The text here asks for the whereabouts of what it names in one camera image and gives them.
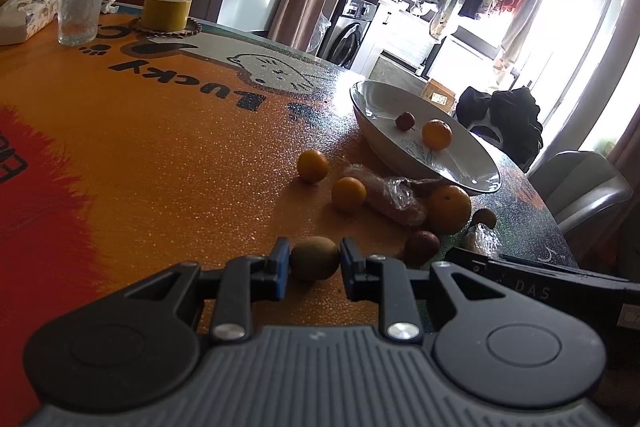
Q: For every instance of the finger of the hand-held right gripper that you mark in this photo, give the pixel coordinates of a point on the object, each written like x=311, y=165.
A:
x=475, y=263

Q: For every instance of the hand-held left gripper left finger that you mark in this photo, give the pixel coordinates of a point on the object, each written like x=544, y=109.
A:
x=280, y=272

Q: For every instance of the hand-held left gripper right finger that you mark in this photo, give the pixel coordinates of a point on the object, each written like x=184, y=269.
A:
x=348, y=277

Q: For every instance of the clear plastic wrap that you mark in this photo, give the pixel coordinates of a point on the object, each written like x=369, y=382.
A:
x=481, y=239

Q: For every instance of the brown kiwi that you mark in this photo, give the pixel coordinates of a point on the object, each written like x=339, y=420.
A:
x=314, y=259

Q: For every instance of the small brown fruit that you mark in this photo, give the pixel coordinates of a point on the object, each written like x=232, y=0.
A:
x=483, y=218

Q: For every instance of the dark red round fruit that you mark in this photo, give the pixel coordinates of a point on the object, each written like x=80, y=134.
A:
x=421, y=247

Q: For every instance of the large orange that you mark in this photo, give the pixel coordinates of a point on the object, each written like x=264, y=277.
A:
x=448, y=208

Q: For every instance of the plastic sweet potato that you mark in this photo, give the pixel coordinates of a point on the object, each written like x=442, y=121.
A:
x=395, y=202

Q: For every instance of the small yellow orange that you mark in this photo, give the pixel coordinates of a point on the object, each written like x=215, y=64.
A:
x=312, y=165

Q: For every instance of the white ceramic bowl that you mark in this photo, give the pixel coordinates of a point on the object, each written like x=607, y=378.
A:
x=380, y=102

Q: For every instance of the grey chair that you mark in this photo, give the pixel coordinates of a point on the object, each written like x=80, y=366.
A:
x=575, y=187

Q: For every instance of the medium orange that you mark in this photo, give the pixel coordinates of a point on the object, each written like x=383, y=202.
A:
x=436, y=134

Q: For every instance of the pile of black clothes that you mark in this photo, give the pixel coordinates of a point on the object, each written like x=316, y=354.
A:
x=515, y=117

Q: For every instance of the dark red plum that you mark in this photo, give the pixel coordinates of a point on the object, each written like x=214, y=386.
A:
x=405, y=121

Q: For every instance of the cardboard box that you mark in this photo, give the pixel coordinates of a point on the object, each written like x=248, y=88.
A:
x=439, y=94

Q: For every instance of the grey storage box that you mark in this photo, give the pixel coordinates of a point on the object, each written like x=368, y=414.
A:
x=395, y=66

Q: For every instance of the clear plastic bag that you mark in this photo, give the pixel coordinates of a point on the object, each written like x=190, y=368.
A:
x=319, y=34

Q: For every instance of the silver washing machine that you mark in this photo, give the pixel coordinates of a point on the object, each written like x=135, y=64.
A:
x=347, y=34

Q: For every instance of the beaded coaster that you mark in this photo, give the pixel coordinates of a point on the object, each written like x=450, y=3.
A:
x=195, y=27

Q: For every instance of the yellow tape roll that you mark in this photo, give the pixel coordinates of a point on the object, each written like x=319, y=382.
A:
x=165, y=14

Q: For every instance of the patterned tissue box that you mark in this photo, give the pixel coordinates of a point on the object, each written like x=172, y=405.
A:
x=27, y=14

